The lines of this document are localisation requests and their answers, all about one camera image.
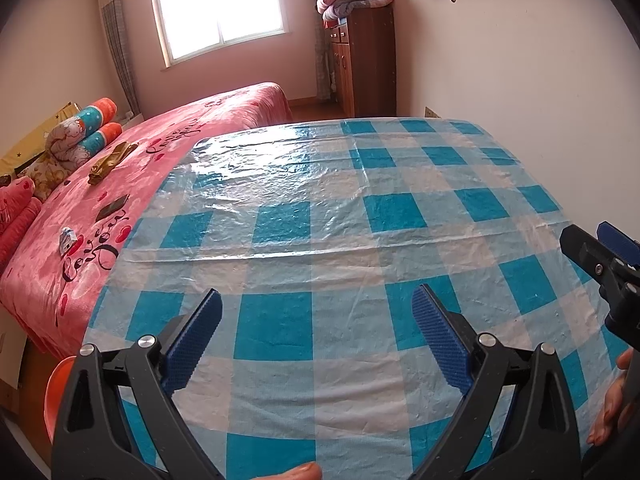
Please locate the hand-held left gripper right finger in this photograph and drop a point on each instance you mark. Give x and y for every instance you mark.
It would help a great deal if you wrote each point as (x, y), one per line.
(442, 340)

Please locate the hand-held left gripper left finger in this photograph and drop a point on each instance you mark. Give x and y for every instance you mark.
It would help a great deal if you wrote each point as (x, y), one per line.
(192, 345)

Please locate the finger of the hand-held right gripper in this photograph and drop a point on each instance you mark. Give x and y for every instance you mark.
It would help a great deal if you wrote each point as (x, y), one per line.
(595, 257)
(620, 242)

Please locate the orange plastic stool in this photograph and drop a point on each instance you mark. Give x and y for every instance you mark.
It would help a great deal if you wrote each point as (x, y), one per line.
(54, 400)

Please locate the person's right hand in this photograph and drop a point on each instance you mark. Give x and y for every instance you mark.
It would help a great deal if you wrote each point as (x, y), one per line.
(610, 410)

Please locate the person's left hand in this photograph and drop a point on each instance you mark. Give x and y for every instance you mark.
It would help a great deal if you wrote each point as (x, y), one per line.
(300, 472)

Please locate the blue checkered tablecloth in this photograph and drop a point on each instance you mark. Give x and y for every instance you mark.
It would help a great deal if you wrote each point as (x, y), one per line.
(320, 240)

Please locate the black smartphone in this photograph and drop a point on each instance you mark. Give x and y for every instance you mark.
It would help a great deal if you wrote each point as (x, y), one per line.
(111, 208)

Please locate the small blue and white packet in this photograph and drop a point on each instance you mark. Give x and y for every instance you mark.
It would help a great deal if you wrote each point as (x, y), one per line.
(68, 241)

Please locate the pink printed bedspread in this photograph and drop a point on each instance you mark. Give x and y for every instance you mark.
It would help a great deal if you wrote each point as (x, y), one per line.
(45, 260)

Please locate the beige cardboard box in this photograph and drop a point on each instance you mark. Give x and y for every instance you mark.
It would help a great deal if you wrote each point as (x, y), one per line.
(12, 355)

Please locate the gold shiny cloth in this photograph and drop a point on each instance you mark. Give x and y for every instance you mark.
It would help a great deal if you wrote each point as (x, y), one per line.
(112, 162)

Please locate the folded plain pink blanket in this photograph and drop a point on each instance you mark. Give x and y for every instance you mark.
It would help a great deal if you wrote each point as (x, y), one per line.
(20, 235)

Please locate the beige floral pillow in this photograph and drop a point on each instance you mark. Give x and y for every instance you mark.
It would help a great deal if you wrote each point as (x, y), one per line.
(45, 177)

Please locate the teal and orange bolster pillow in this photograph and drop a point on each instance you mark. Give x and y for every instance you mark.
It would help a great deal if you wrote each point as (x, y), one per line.
(97, 114)
(102, 137)

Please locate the folded pink printed blanket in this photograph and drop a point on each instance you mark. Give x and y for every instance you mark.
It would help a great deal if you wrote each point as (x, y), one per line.
(15, 200)

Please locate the rolled floral quilt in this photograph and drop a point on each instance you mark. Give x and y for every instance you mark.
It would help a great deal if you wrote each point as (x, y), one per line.
(65, 142)

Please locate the dark cloth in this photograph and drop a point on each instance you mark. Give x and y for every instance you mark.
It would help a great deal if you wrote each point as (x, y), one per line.
(5, 180)

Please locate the yellow headboard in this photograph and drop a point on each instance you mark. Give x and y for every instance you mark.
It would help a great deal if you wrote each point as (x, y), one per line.
(25, 135)

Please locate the brown wooden cabinet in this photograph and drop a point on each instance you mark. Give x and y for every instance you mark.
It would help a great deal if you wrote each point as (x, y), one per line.
(365, 65)

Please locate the grey checked curtain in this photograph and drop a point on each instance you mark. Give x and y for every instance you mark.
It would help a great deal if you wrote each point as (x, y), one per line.
(320, 50)
(117, 50)

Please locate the window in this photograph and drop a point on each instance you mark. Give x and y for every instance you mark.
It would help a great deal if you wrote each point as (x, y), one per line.
(220, 5)

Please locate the folded grey and red blanket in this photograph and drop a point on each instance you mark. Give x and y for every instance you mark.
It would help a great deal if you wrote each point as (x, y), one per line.
(355, 0)

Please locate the small beige wall outlet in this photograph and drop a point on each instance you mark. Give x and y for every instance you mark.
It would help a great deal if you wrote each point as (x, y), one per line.
(432, 112)

